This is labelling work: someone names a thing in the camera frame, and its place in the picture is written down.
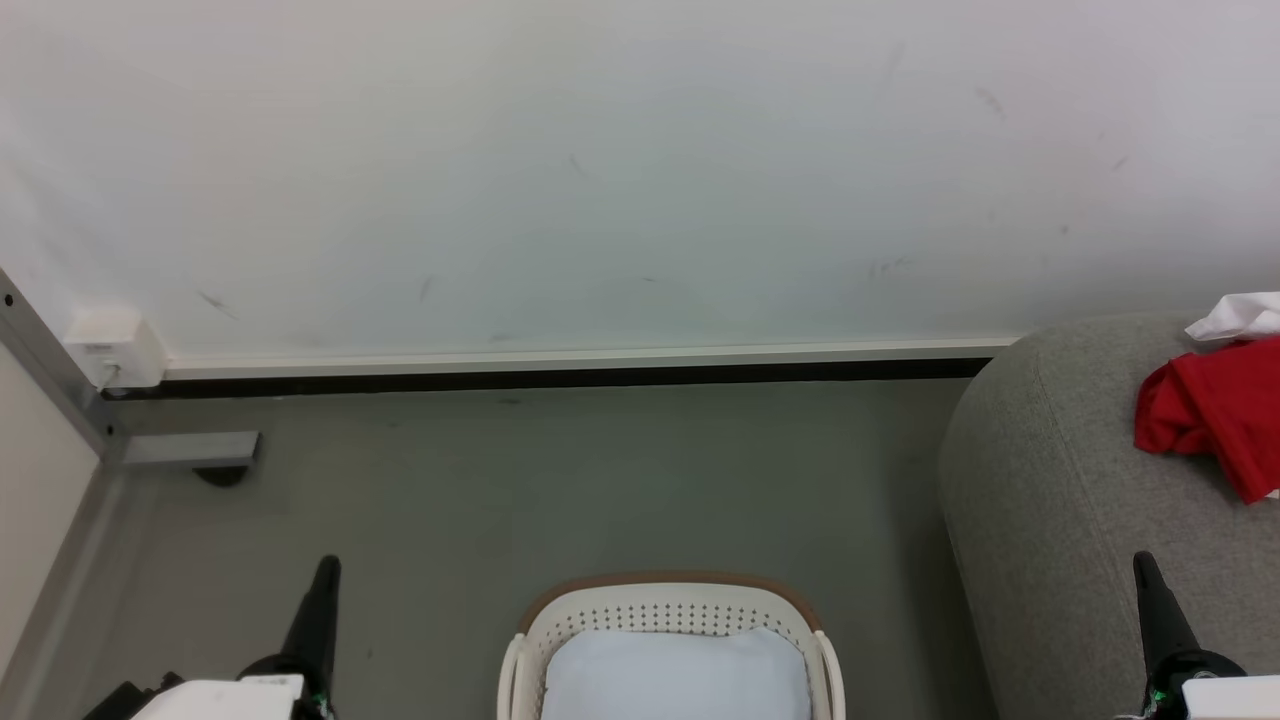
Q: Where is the white perforated laundry basket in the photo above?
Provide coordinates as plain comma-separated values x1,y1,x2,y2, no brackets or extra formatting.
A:
496,571,847,720

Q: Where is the beige partition panel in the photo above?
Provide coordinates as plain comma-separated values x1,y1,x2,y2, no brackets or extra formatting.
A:
0,345,101,681

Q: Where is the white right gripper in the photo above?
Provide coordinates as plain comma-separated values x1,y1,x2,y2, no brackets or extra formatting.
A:
1132,550,1280,720

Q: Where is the red and white jersey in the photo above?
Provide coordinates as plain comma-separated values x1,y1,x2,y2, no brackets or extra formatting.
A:
1134,292,1280,505

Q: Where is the white wall trim strip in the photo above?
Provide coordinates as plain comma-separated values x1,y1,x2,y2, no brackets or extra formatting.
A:
163,338,1021,380

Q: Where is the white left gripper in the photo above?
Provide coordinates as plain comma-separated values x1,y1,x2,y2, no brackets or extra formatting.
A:
128,554,343,720

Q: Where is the grey fabric sofa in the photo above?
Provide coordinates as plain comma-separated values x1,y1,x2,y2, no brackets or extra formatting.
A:
938,313,1280,720

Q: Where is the black baseboard strip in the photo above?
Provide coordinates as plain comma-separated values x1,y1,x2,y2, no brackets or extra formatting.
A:
100,358,995,401

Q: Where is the white wall junction box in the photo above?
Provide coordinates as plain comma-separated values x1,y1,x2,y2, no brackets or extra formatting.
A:
63,305,169,391

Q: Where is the light blue clothing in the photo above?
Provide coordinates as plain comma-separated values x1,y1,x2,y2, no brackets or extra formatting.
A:
539,627,813,720

